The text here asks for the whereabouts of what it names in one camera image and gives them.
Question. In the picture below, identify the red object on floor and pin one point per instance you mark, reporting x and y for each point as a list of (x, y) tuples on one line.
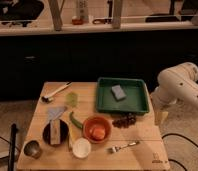
[(77, 21)]

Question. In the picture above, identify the wooden table leg right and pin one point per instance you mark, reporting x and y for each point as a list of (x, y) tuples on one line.
[(117, 11)]

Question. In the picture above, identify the small metal cup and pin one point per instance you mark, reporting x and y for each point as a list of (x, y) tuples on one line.
[(33, 149)]

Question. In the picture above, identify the grey spatula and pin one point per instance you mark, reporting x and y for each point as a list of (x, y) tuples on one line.
[(55, 112)]

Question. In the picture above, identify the grey sponge block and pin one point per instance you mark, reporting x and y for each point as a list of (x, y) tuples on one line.
[(118, 92)]

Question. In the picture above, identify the dark grape bunch toy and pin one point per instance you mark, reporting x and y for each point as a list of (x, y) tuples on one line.
[(125, 121)]

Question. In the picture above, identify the wooden table leg left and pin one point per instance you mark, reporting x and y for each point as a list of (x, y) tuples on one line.
[(55, 13)]

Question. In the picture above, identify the orange plastic bowl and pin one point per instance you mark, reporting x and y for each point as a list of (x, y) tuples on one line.
[(96, 121)]

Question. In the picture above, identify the green chili pepper toy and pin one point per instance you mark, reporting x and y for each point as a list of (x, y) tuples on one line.
[(75, 121)]

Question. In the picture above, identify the black office chair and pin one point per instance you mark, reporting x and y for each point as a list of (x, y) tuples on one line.
[(22, 12)]

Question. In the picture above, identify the white plastic cup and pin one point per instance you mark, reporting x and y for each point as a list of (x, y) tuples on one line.
[(81, 148)]

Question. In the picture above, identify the light green leaf toy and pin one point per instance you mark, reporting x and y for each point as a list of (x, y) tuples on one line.
[(72, 99)]

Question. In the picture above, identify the black round bowl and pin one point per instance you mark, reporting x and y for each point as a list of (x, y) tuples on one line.
[(64, 130)]

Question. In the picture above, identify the orange fruit toy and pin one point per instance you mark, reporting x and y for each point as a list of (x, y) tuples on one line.
[(98, 133)]

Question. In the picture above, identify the wooden table leg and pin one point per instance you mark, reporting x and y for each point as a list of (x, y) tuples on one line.
[(117, 11), (55, 13)]

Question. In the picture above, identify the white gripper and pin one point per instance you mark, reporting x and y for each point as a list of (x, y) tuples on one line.
[(161, 99)]

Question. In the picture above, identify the green plastic tray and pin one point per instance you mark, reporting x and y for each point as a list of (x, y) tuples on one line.
[(135, 100)]

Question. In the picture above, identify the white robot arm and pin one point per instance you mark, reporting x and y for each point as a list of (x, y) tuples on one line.
[(178, 82)]

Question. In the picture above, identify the silver metal fork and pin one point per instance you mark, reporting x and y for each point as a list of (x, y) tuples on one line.
[(116, 149)]

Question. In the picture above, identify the white handled brush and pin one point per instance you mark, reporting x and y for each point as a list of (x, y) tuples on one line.
[(49, 97)]

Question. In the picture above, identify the black pole stand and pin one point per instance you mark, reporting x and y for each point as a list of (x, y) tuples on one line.
[(12, 147)]

